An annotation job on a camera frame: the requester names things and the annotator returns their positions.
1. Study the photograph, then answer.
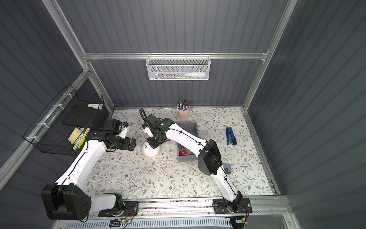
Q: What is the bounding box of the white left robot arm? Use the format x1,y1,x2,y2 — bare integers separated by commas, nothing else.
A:
41,119,136,222

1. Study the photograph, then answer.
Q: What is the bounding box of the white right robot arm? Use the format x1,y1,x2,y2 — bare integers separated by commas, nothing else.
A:
139,108,249,213

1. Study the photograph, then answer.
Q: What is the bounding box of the white dome with screws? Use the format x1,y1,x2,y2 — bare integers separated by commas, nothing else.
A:
142,141,161,158

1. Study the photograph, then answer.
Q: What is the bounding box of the grey plastic bin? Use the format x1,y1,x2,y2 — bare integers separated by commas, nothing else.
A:
174,121,200,163

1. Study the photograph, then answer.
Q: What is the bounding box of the pink pen cup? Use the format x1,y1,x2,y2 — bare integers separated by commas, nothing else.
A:
177,100,190,121

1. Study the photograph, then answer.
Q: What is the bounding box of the white marker in basket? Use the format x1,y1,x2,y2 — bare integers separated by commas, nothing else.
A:
185,72,205,78

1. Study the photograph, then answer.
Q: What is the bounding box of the blue stapler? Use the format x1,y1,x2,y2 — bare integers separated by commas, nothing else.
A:
226,127,237,146

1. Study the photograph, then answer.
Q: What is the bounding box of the grey tape dispenser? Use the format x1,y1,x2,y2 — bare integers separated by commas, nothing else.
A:
223,164,232,174

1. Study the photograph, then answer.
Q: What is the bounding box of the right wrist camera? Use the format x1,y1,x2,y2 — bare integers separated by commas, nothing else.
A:
143,124,153,137

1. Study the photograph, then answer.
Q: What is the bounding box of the black wire wall basket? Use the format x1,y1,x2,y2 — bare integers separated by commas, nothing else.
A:
23,88,109,156

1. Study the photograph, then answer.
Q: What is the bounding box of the white wire wall basket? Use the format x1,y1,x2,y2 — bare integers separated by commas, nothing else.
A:
145,56,211,81

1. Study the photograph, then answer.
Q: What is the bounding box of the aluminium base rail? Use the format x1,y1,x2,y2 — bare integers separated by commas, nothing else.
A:
97,196,289,218

